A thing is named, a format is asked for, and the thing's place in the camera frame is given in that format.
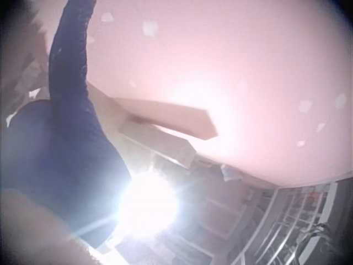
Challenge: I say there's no beige wooden board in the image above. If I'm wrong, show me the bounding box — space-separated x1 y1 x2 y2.
111 97 220 141

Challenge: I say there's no black cable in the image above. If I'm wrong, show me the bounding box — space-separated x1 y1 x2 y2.
297 222 336 265

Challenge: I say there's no white shelf unit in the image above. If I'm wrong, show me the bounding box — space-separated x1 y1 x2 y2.
106 154 267 265

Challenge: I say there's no white wire rack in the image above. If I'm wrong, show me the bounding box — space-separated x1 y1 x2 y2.
234 181 344 265

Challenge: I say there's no white blue cloth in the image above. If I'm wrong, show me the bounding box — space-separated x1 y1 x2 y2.
220 163 244 183

